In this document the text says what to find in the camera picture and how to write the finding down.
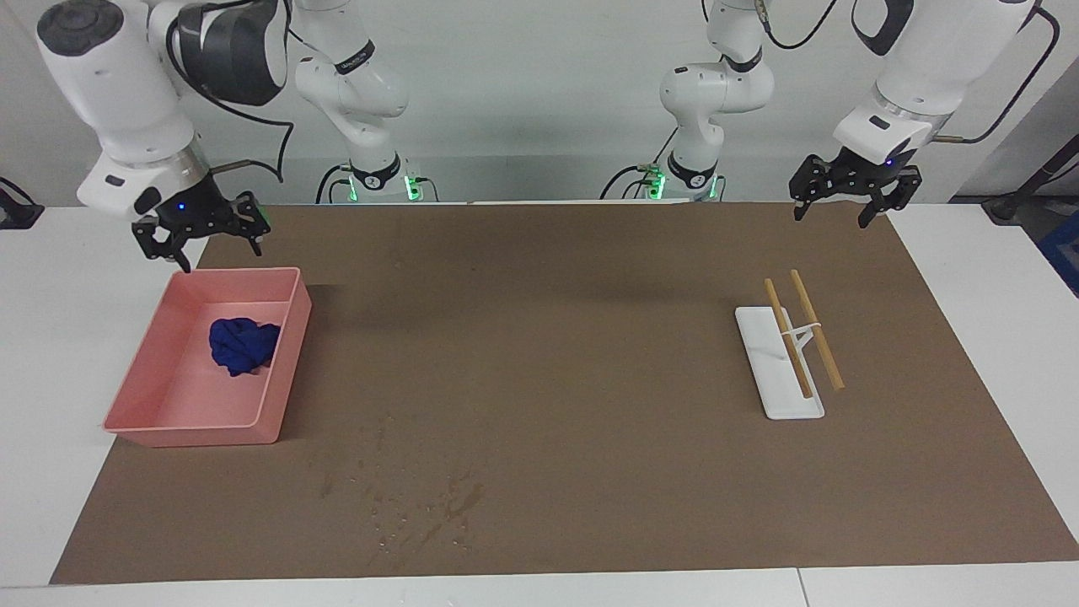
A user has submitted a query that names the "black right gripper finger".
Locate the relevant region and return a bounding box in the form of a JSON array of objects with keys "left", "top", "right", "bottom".
[
  {"left": 228, "top": 192, "right": 271, "bottom": 255},
  {"left": 132, "top": 218, "right": 193, "bottom": 275}
]

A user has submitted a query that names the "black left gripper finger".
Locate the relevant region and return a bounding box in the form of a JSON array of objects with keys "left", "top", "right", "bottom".
[
  {"left": 791, "top": 156, "right": 840, "bottom": 222},
  {"left": 858, "top": 166, "right": 921, "bottom": 230}
]

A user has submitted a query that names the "blue microfiber towel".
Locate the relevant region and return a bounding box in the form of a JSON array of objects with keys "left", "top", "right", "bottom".
[{"left": 208, "top": 317, "right": 282, "bottom": 378}]

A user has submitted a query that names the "black stand leg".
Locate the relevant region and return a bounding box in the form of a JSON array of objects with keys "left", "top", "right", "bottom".
[{"left": 951, "top": 135, "right": 1079, "bottom": 224}]

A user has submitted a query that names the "pink plastic bin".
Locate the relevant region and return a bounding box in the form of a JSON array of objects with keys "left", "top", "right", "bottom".
[{"left": 103, "top": 267, "right": 313, "bottom": 448}]

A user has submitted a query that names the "blue crate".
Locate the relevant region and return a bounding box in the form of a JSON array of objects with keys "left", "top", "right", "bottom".
[{"left": 1039, "top": 215, "right": 1079, "bottom": 296}]

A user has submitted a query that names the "wooden dowel rod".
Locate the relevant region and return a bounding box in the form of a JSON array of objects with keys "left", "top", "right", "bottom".
[
  {"left": 789, "top": 270, "right": 845, "bottom": 391},
  {"left": 764, "top": 278, "right": 813, "bottom": 400}
]

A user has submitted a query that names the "white rack with wooden rods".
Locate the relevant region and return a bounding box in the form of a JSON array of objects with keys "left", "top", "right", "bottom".
[{"left": 734, "top": 305, "right": 825, "bottom": 421}]

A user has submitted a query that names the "brown table mat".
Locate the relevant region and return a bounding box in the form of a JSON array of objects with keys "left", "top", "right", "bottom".
[{"left": 49, "top": 201, "right": 1079, "bottom": 585}]

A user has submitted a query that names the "white wall socket box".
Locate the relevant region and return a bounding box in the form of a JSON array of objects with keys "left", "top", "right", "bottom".
[{"left": 89, "top": 164, "right": 180, "bottom": 206}]

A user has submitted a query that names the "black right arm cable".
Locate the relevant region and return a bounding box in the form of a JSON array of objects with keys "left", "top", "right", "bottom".
[{"left": 164, "top": 0, "right": 296, "bottom": 182}]

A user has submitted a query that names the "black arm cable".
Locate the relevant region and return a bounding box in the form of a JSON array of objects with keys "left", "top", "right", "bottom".
[
  {"left": 936, "top": 4, "right": 1060, "bottom": 144},
  {"left": 164, "top": 0, "right": 296, "bottom": 182}
]

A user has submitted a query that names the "black clamp mount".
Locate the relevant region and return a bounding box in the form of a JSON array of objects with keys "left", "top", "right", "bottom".
[{"left": 0, "top": 177, "right": 45, "bottom": 230}]

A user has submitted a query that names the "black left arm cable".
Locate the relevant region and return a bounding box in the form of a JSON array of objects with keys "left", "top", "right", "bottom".
[{"left": 936, "top": 4, "right": 1060, "bottom": 144}]

